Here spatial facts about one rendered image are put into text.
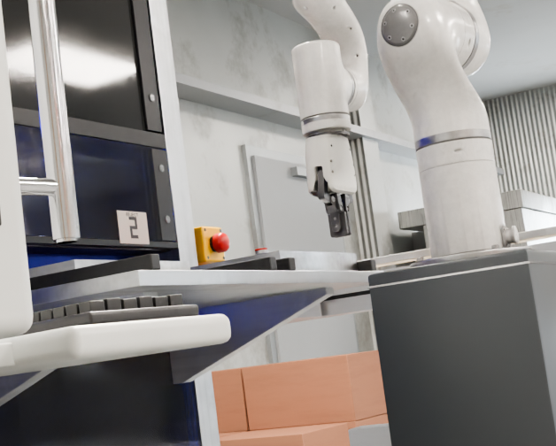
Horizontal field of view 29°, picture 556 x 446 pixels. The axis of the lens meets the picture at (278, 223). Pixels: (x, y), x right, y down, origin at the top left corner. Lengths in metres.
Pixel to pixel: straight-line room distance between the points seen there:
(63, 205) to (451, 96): 0.84
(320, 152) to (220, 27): 5.53
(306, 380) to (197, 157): 2.21
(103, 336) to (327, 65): 0.97
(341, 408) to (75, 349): 3.91
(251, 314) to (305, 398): 3.02
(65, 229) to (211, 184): 5.78
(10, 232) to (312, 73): 0.99
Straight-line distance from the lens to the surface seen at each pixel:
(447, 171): 1.66
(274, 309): 1.88
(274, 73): 7.82
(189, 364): 1.98
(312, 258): 1.74
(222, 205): 6.81
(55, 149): 0.98
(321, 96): 1.82
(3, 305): 0.91
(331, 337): 7.76
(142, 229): 1.99
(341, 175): 1.81
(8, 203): 0.93
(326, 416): 4.87
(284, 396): 4.97
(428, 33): 1.64
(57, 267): 1.45
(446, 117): 1.67
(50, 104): 0.99
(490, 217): 1.66
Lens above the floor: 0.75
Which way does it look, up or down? 7 degrees up
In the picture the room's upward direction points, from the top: 8 degrees counter-clockwise
